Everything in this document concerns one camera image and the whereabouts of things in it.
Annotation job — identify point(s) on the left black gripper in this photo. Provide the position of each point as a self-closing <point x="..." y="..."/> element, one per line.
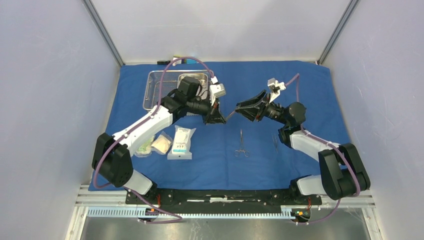
<point x="213" y="115"/>

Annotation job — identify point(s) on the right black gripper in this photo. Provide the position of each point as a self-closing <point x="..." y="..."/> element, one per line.
<point x="252" y="113"/>

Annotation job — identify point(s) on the steel toothed tissue forceps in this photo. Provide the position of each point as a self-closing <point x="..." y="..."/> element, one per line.
<point x="230" y="115"/>

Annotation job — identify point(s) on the steel hemostat forceps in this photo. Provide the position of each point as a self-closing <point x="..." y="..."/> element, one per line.
<point x="241" y="150"/>

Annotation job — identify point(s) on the blue surgical wrap cloth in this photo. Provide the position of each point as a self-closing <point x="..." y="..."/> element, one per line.
<point x="214" y="165"/>

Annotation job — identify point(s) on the white sterile packet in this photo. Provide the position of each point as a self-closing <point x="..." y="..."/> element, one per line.
<point x="180" y="149"/>

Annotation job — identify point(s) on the metal mesh tray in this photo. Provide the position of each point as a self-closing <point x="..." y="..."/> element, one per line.
<point x="171" y="80"/>

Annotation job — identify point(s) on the green sterile packet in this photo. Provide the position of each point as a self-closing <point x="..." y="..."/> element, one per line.
<point x="145" y="149"/>

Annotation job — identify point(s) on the beige gauze packet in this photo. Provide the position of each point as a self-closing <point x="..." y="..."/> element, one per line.
<point x="162" y="143"/>

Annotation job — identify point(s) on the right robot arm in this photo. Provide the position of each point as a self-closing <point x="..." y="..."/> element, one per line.
<point x="342" y="172"/>

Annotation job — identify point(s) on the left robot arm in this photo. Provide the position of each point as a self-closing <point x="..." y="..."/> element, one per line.
<point x="112" y="157"/>

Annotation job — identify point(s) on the cyan blue block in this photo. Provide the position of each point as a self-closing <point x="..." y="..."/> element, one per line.
<point x="190" y="61"/>

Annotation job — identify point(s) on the white and yellow block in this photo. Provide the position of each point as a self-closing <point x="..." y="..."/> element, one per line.
<point x="178" y="60"/>

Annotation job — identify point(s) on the small black block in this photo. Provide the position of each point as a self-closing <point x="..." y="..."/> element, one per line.
<point x="163" y="62"/>

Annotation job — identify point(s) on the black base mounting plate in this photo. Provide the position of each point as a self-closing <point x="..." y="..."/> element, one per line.
<point x="268" y="201"/>

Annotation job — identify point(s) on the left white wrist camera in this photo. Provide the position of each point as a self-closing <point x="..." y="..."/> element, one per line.
<point x="217" y="90"/>

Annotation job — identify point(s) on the slotted cable duct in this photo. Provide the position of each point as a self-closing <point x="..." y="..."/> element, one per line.
<point x="149" y="213"/>

